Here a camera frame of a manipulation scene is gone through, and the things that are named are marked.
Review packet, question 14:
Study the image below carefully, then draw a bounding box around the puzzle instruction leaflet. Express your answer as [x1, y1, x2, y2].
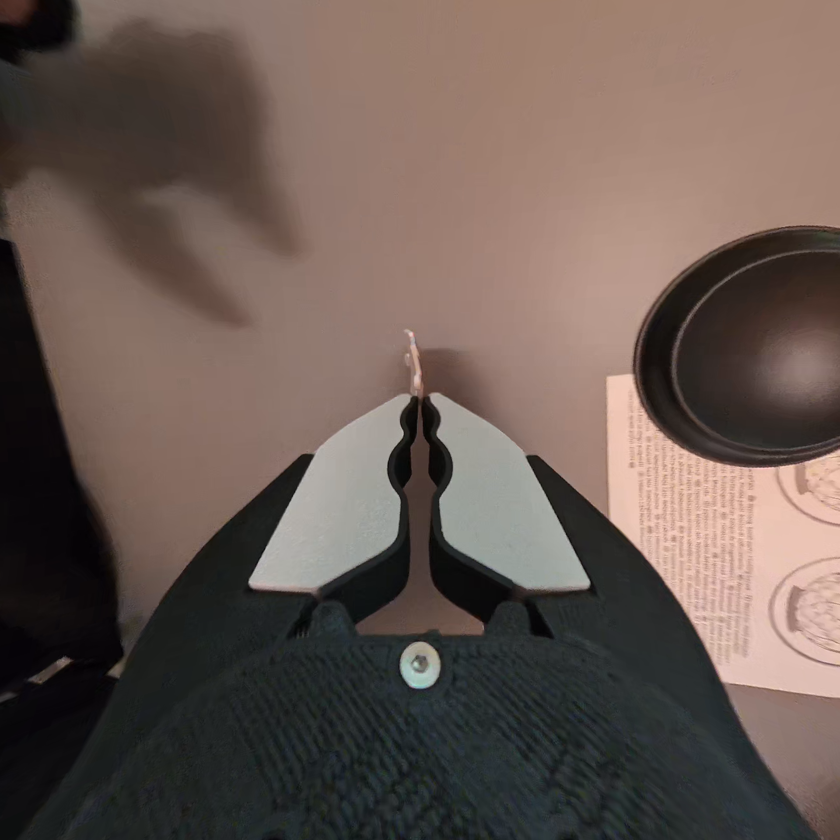
[607, 374, 840, 698]

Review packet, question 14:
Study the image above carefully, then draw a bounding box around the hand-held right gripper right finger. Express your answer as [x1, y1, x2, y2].
[420, 392, 593, 621]

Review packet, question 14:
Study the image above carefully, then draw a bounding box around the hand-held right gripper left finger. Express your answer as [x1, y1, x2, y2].
[248, 394, 421, 621]

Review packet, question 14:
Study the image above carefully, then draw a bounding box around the person's black-clothed body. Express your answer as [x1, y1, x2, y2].
[0, 239, 126, 703]

